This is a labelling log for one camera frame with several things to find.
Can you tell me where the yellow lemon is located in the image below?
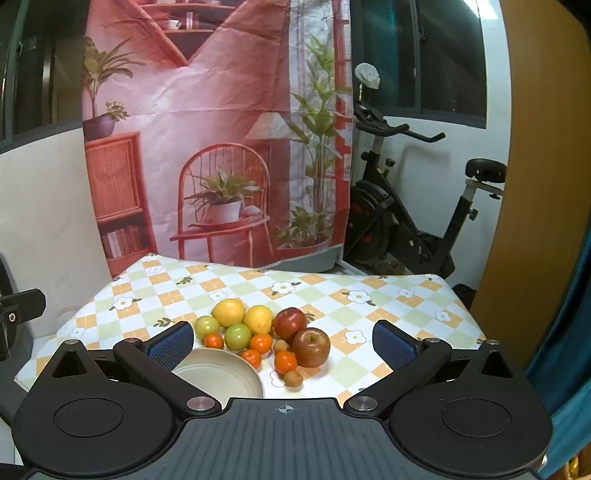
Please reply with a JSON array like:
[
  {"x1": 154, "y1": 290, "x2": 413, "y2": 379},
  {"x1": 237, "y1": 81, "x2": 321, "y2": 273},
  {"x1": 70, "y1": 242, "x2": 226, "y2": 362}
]
[
  {"x1": 211, "y1": 298, "x2": 245, "y2": 328},
  {"x1": 243, "y1": 305, "x2": 274, "y2": 335}
]

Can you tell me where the black exercise bike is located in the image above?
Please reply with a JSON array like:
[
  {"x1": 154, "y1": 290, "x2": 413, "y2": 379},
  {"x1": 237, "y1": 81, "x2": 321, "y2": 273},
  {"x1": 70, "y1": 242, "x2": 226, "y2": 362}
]
[{"x1": 344, "y1": 104, "x2": 509, "y2": 282}]

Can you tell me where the dark window with grey frame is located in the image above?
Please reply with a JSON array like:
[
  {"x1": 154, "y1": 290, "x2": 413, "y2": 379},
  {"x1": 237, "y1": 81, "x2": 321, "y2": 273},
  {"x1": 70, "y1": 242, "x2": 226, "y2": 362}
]
[
  {"x1": 348, "y1": 0, "x2": 488, "y2": 130},
  {"x1": 0, "y1": 0, "x2": 90, "y2": 153}
]

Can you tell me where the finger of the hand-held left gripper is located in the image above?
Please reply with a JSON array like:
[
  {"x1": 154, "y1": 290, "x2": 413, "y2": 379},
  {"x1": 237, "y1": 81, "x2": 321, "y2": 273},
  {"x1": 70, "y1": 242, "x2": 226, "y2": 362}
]
[{"x1": 0, "y1": 288, "x2": 47, "y2": 331}]

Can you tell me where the large brownish red apple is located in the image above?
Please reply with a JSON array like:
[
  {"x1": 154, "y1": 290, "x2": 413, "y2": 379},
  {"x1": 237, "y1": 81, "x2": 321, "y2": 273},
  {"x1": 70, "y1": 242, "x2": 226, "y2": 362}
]
[{"x1": 292, "y1": 327, "x2": 331, "y2": 368}]

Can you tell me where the brown wooden panel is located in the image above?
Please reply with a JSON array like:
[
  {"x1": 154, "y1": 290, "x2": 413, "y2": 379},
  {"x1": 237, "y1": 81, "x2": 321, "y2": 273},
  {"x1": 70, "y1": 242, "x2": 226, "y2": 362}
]
[{"x1": 471, "y1": 0, "x2": 591, "y2": 370}]

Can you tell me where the green jujube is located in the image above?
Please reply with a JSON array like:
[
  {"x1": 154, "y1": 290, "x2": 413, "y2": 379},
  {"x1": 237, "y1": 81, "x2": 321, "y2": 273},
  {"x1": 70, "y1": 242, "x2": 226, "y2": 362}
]
[{"x1": 224, "y1": 323, "x2": 253, "y2": 350}]

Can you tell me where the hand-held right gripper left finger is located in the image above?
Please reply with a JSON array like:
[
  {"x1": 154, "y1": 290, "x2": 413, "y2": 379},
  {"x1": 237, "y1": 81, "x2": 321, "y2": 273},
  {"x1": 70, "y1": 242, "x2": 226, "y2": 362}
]
[{"x1": 48, "y1": 322, "x2": 222, "y2": 421}]

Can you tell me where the beige round plate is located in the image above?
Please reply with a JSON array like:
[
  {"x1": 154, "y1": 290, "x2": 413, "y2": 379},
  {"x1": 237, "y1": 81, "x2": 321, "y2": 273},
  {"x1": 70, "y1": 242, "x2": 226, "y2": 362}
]
[{"x1": 172, "y1": 348, "x2": 265, "y2": 411}]

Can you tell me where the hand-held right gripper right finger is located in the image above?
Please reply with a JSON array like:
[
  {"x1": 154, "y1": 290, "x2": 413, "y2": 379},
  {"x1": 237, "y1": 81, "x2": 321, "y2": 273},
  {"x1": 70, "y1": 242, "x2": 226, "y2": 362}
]
[{"x1": 344, "y1": 320, "x2": 525, "y2": 418}]

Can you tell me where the white plastic bag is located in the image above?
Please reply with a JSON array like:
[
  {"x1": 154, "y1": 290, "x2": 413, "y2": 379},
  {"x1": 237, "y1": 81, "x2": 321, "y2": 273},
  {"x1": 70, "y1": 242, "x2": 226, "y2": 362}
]
[{"x1": 355, "y1": 62, "x2": 382, "y2": 89}]

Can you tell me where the yellow-green jujube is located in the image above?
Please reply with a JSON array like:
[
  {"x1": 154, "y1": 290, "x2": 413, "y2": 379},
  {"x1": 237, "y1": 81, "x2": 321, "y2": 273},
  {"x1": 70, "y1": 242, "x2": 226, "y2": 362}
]
[{"x1": 193, "y1": 315, "x2": 221, "y2": 339}]

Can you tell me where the printed room scene wall cloth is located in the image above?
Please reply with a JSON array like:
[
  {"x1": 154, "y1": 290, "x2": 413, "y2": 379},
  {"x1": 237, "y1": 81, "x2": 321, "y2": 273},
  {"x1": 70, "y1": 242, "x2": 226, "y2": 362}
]
[{"x1": 82, "y1": 0, "x2": 354, "y2": 280}]

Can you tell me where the deep red apple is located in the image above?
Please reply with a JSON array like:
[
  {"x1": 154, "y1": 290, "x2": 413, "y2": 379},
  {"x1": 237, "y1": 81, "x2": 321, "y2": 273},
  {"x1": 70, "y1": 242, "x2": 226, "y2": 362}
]
[{"x1": 273, "y1": 307, "x2": 308, "y2": 341}]

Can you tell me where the checked floral tablecloth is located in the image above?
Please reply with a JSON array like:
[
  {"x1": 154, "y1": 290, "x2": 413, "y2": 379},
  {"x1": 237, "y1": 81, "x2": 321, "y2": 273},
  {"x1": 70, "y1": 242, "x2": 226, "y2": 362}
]
[{"x1": 14, "y1": 253, "x2": 488, "y2": 416}]

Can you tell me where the blue curtain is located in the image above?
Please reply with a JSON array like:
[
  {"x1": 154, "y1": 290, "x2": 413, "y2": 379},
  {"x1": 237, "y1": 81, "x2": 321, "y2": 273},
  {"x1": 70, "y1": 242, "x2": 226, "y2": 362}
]
[{"x1": 524, "y1": 240, "x2": 591, "y2": 480}]

